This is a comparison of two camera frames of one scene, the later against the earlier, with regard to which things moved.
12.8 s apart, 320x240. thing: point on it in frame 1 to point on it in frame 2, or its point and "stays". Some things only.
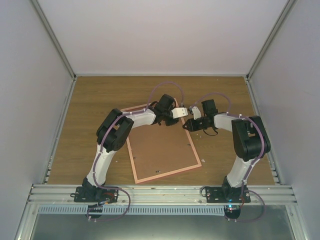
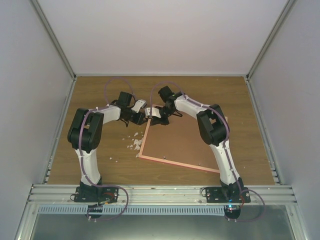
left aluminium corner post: x=54 y=39 stays
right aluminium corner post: x=287 y=7 stays
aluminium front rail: x=160 y=194 stays
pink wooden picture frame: x=167 y=173 to x=142 y=147
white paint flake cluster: x=202 y=160 to x=137 y=143
